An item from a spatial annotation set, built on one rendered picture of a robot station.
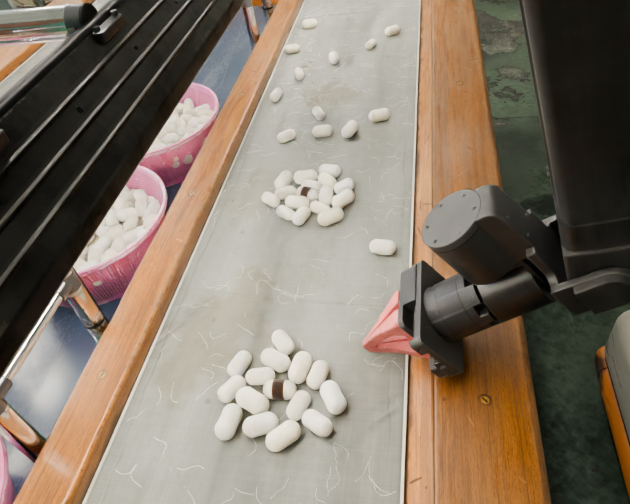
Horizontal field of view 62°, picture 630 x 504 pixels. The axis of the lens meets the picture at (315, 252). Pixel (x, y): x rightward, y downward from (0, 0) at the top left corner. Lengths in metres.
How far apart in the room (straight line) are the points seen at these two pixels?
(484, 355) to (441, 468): 0.13
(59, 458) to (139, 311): 0.18
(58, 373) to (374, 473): 0.45
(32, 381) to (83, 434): 0.22
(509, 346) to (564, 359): 0.96
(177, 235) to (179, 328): 0.15
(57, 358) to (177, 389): 0.24
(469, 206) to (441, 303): 0.11
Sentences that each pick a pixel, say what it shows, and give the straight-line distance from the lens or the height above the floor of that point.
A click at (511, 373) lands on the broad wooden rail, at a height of 0.76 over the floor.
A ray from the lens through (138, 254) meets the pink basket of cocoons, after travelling 0.79.
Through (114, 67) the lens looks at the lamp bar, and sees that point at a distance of 0.40.
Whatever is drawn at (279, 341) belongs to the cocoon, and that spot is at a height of 0.76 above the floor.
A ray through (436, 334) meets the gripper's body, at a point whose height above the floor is 0.82.
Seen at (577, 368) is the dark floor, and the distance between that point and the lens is 1.53.
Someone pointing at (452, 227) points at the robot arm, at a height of 0.94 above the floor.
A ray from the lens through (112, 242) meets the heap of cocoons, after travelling 0.83.
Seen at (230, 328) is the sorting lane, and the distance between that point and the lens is 0.65.
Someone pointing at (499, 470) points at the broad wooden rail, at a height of 0.77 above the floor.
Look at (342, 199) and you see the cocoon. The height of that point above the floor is 0.76.
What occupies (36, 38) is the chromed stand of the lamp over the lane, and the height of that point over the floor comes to 1.11.
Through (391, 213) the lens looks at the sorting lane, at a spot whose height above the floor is 0.74.
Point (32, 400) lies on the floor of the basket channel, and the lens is 0.79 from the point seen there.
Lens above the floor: 1.23
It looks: 44 degrees down
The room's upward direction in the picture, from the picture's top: 11 degrees counter-clockwise
